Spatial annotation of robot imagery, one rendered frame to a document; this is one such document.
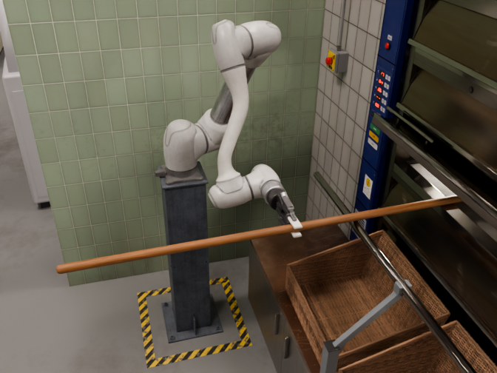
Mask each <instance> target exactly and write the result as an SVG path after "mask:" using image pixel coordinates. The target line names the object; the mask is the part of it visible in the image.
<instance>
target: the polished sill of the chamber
mask: <svg viewBox="0 0 497 373"><path fill-rule="evenodd" d="M393 171H394V172H395V173H396V174H397V175H398V176H399V177H400V178H401V179H402V180H403V181H404V182H405V183H406V184H407V185H408V186H409V187H410V188H411V189H413V190H414V191H415V192H416V193H417V194H418V195H419V196H420V197H421V198H422V199H423V200H424V201H426V200H430V199H435V198H443V197H445V196H444V195H443V194H441V193H440V191H438V190H437V188H435V187H434V186H433V185H432V184H431V183H430V182H429V181H427V180H426V179H425V178H424V177H423V176H422V175H420V174H419V173H418V172H417V171H416V170H415V169H414V168H413V167H412V166H411V165H410V164H409V163H407V162H406V161H403V162H397V163H394V165H393ZM432 208H433V209H434V210H435V211H436V212H437V213H438V214H439V215H440V216H441V217H442V218H443V219H444V220H445V221H446V222H447V223H448V224H449V225H451V226H452V227H453V228H454V229H455V230H456V231H457V232H458V233H459V234H460V235H461V236H462V237H463V239H465V240H466V242H468V243H469V244H470V245H471V246H472V247H473V248H474V249H475V250H476V251H477V252H478V253H479V254H480V255H481V256H482V257H483V258H484V259H485V260H486V261H488V262H489V263H490V264H491V265H492V266H493V267H494V268H495V269H496V270H497V243H496V242H495V241H494V240H493V239H492V238H491V237H490V236H489V235H488V234H487V233H486V232H485V231H483V230H482V229H481V228H480V227H479V226H478V225H477V224H475V223H474V222H473V221H472V220H471V219H470V218H468V217H467V216H466V215H465V214H464V213H463V212H462V211H461V210H460V209H459V208H458V207H457V206H455V205H454V204H446V205H442V206H435V207H432Z"/></svg>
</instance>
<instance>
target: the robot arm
mask: <svg viewBox="0 0 497 373"><path fill-rule="evenodd" d="M280 42H281V32H280V29H279V28H278V27H277V26H276V25H274V24H272V23H271V22H269V21H250V22H247V23H244V24H241V25H238V26H235V25H234V23H233V22H232V21H229V20H226V19H225V20H223V21H220V22H218V23H216V24H214V25H213V26H212V49H213V52H214V57H215V60H216V62H217V65H218V67H219V69H220V72H221V74H222V76H223V78H224V80H225V81H224V83H223V86H222V88H221V90H220V93H219V95H218V97H217V100H216V102H215V103H214V106H213V108H212V109H209V110H207V111H206V112H205V114H204V115H203V116H202V118H201V119H200V120H199V121H198V122H197V123H196V124H193V123H192V122H190V121H187V120H183V119H178V120H175V121H172V122H171V123H170V124H169V125H168V126H167V128H166V131H165V133H164V137H163V153H164V159H165V163H166V164H165V165H162V166H161V169H159V170H156V171H155V176H156V177H165V178H166V185H173V184H180V183H186V182H192V181H202V180H203V176H202V175H201V174H200V171H199V169H198V167H197V160H198V159H199V158H200V157H201V156H202V155H204V154H206V153H210V152H213V151H215V150H217V149H220V150H219V153H218V157H217V168H218V177H217V180H216V185H214V186H212V188H211V189H210V190H209V194H208V196H209V198H210V200H211V202H212V204H213V206H215V207H217V208H220V209H225V208H230V207H233V206H239V205H241V204H244V203H246V202H248V201H250V200H253V199H256V198H264V200H265V202H266V203H267V204H269V205H270V207H271V208H272V209H275V210H276V211H277V213H278V215H280V217H279V218H278V221H279V222H280V223H281V224H282V225H287V224H291V225H292V226H293V228H294V229H301V228H302V225H301V223H300V222H299V221H298V219H297V217H296V216H295V213H294V206H293V204H292V203H291V201H290V199H289V198H288V195H287V192H286V191H285V189H284V188H283V186H282V184H281V183H280V179H279V177H278V175H277V174H276V172H275V171H274V170H273V169H272V168H271V167H269V166H267V165H265V164H258V165H257V166H255V167H254V168H253V170H252V171H251V173H250V174H248V175H246V176H243V177H242V176H241V175H240V173H239V172H236V171H235V170H234V168H233V166H232V165H231V156H232V153H233V150H234V147H235V145H236V143H237V139H238V137H239V135H240V131H241V129H242V127H243V124H244V121H245V119H246V116H247V112H248V108H249V90H248V83H249V81H250V79H251V77H252V75H253V73H254V71H255V69H256V67H259V66H260V65H261V64H262V63H263V62H264V61H265V60H266V59H267V58H268V57H269V56H270V55H271V54H272V53H273V52H274V51H275V50H276V49H277V48H278V47H279V45H280ZM289 216H290V217H289Z"/></svg>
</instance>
